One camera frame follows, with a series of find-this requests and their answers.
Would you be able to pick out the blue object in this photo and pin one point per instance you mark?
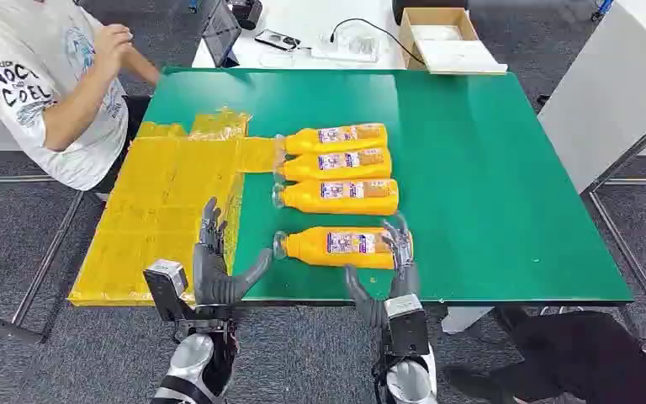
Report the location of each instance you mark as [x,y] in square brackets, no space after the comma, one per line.
[603,6]

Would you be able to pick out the person's right hand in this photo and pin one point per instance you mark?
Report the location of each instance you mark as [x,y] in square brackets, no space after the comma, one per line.
[112,42]

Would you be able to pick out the dark tablet on stand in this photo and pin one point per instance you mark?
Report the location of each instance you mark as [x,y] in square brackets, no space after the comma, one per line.
[221,30]

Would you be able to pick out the orange drink bottle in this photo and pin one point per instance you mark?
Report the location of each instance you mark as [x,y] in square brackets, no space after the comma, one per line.
[306,140]
[300,166]
[312,248]
[306,198]

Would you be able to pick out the white power strip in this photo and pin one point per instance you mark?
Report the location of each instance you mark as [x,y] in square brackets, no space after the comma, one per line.
[348,47]

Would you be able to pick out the yellow plastic sheet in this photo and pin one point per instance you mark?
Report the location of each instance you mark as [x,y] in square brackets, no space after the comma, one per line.
[150,212]

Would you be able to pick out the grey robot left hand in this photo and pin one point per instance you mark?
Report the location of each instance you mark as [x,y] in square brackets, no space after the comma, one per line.
[211,281]

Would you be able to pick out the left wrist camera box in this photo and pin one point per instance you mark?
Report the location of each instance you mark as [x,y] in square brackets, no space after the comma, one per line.
[164,284]

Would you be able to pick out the green table mat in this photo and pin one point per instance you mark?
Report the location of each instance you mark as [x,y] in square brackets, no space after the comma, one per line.
[468,167]

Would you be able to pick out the white side table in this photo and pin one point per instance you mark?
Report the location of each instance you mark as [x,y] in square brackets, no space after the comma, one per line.
[607,95]

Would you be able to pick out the person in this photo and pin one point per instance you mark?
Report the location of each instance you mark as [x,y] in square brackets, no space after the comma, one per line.
[22,83]

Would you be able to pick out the metal table frame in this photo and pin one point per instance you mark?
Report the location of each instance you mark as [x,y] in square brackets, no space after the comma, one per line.
[629,251]

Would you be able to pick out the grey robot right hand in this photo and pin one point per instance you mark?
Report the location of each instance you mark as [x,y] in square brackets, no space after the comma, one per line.
[405,281]

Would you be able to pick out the white sheet in box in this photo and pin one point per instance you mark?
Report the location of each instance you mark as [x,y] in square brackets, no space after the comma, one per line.
[437,32]

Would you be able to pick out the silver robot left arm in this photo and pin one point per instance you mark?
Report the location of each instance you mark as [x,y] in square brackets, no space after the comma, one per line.
[189,357]

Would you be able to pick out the metal floor frame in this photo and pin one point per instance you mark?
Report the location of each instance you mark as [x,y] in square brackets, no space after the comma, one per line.
[44,256]

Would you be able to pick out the black leg and foot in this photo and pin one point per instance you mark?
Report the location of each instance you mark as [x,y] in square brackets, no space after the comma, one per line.
[579,357]

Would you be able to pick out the black device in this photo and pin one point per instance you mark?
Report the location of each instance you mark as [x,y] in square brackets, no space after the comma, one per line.
[246,11]

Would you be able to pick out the white desk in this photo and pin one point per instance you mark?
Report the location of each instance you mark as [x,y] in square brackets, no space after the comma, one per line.
[300,14]

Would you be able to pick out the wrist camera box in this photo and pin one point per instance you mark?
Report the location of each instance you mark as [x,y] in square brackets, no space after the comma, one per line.
[164,284]
[406,332]

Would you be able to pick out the open cardboard box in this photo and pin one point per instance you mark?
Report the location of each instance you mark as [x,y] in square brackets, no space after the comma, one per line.
[456,56]

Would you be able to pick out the white table foot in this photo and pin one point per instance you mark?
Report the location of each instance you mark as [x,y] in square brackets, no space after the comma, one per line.
[465,318]

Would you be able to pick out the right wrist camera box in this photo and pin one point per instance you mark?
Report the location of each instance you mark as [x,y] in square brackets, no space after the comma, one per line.
[406,332]

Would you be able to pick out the black smartphone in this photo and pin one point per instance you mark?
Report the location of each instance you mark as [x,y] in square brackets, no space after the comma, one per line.
[277,39]

